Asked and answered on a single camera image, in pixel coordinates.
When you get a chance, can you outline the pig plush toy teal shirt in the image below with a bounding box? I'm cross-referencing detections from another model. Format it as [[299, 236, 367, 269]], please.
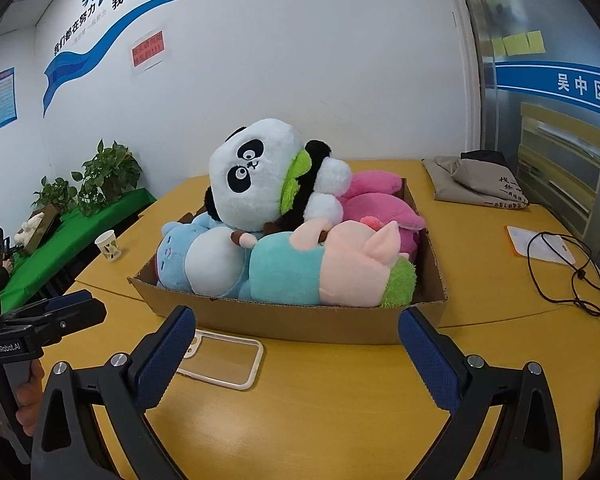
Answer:
[[240, 216, 417, 310]]

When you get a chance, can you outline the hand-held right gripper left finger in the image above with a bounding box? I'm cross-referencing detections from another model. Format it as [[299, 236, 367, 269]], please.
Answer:
[[30, 305, 197, 480]]

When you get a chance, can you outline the panda plush toy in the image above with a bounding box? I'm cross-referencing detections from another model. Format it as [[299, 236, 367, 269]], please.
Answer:
[[203, 118, 354, 237]]

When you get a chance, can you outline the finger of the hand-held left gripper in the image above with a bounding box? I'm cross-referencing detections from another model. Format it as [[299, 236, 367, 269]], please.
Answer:
[[30, 299, 107, 347], [1, 290, 94, 322]]

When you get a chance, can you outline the person's left hand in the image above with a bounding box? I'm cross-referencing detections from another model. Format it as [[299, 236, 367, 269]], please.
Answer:
[[14, 360, 46, 437]]

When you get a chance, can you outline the blue wall poster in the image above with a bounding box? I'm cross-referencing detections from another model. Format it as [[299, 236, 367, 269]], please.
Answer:
[[0, 66, 19, 137]]

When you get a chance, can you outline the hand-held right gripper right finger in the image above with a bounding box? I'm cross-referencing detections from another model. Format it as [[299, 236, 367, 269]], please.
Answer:
[[398, 306, 565, 480]]

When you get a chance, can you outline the cardboard box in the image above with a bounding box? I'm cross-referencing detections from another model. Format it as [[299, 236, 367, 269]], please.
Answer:
[[126, 175, 448, 347]]

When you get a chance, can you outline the red wall sign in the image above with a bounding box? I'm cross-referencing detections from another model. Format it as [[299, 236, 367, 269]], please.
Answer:
[[129, 30, 170, 77]]

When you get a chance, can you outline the blue window banner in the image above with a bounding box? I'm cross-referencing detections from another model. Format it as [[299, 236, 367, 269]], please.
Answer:
[[495, 61, 600, 122]]

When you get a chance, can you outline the blue plush toy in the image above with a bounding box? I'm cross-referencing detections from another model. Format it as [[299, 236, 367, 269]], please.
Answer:
[[156, 212, 257, 302]]

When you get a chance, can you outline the blue ribbon wall decal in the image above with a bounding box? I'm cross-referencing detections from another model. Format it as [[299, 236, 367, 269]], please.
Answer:
[[42, 0, 353, 119]]

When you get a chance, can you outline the pink plush toy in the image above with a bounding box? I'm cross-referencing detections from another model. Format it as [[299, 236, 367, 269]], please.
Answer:
[[339, 170, 427, 257]]

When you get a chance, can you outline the black cloth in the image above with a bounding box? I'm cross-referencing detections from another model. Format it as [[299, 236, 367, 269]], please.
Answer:
[[460, 149, 509, 167]]

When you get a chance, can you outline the large potted green plant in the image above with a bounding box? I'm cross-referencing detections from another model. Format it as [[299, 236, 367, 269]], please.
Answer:
[[78, 139, 144, 206]]

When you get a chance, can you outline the paper cup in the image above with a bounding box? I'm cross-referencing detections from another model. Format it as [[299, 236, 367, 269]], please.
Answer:
[[94, 230, 123, 262]]

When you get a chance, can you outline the white figurine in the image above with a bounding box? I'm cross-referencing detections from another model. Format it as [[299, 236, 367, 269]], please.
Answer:
[[13, 212, 46, 247]]

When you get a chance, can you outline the black cable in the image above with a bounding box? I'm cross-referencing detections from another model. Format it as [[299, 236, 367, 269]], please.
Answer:
[[526, 231, 600, 373]]

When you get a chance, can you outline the beige cloth bag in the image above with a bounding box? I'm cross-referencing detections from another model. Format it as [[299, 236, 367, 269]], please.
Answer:
[[421, 156, 530, 209]]

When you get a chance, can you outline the small potted green plant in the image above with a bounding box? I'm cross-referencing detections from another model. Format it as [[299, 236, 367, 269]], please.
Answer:
[[31, 176, 79, 217]]

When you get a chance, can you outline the clear phone case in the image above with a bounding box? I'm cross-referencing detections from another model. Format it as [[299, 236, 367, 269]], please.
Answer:
[[176, 329, 265, 392]]

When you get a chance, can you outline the white card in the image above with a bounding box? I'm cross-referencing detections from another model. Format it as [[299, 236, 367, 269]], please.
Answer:
[[506, 225, 579, 264]]

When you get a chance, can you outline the yellow window poster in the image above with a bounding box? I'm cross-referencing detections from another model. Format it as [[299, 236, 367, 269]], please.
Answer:
[[517, 102, 600, 207]]

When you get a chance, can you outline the green cloth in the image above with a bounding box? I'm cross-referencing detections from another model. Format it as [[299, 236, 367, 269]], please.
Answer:
[[0, 187, 157, 314]]

